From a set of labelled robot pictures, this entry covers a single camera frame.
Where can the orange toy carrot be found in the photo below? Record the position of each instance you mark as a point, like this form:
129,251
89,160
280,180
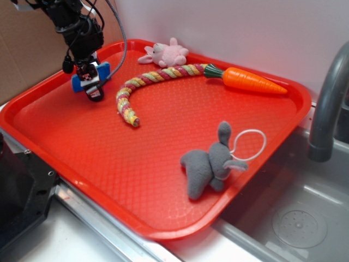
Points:
241,79

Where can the multicolour twisted rope toy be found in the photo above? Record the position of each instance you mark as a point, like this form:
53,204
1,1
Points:
166,74

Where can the grey toy sink basin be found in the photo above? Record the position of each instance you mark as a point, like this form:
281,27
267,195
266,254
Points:
293,209

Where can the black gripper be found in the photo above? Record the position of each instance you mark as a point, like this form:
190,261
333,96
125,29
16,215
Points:
76,22

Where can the red plastic tray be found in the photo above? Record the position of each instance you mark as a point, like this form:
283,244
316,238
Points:
134,172

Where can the grey plush bunny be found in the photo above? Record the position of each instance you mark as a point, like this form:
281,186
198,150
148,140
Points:
212,168

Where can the pink plush bunny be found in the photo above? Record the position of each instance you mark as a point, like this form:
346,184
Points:
164,55

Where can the grey sink faucet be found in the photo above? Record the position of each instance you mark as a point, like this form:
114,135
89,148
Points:
330,119

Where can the brown cardboard sheet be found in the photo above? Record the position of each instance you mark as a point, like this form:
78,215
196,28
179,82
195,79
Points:
31,50

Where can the blue sponge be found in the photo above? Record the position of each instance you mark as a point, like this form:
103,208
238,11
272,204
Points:
103,71

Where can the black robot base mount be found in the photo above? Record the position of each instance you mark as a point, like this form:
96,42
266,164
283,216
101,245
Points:
27,186

